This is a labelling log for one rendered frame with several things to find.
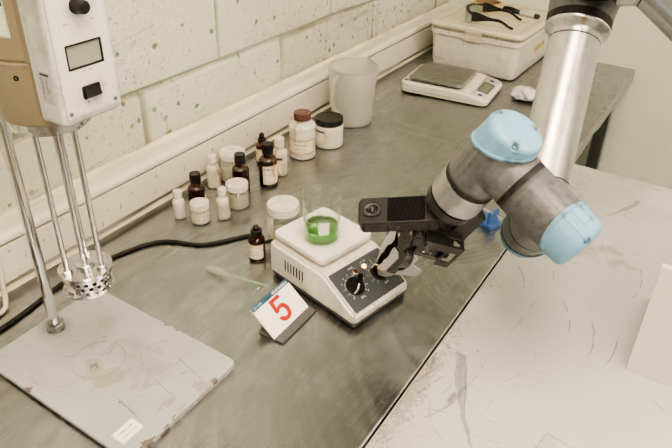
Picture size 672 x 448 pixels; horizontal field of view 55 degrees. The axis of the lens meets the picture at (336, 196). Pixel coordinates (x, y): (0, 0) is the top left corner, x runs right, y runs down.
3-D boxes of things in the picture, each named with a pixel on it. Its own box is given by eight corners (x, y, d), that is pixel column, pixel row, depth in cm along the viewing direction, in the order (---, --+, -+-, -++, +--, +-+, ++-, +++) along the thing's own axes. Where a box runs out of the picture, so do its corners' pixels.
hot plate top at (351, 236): (373, 237, 107) (374, 232, 106) (322, 267, 99) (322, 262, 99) (324, 209, 114) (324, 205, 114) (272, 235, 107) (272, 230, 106)
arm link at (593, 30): (550, -37, 105) (479, 250, 97) (565, -78, 94) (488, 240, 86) (622, -23, 103) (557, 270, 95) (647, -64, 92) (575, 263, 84)
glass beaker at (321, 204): (348, 238, 106) (350, 194, 101) (323, 255, 101) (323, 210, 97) (317, 223, 109) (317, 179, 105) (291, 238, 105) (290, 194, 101)
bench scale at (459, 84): (485, 110, 176) (488, 93, 174) (398, 92, 186) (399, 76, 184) (503, 88, 191) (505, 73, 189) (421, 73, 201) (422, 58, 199)
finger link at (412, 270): (406, 295, 103) (434, 265, 96) (373, 287, 101) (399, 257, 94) (405, 278, 105) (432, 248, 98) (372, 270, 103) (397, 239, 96)
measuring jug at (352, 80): (352, 140, 157) (354, 82, 149) (308, 128, 163) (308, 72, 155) (386, 115, 171) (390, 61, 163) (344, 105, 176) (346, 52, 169)
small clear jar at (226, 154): (245, 170, 143) (244, 144, 139) (248, 183, 138) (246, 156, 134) (219, 172, 142) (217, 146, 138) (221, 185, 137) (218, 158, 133)
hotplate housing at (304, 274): (407, 294, 107) (411, 255, 103) (353, 331, 99) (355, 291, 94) (316, 239, 120) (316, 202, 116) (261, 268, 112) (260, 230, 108)
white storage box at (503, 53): (553, 54, 220) (561, 11, 212) (514, 85, 193) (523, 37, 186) (469, 38, 234) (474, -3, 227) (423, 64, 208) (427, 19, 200)
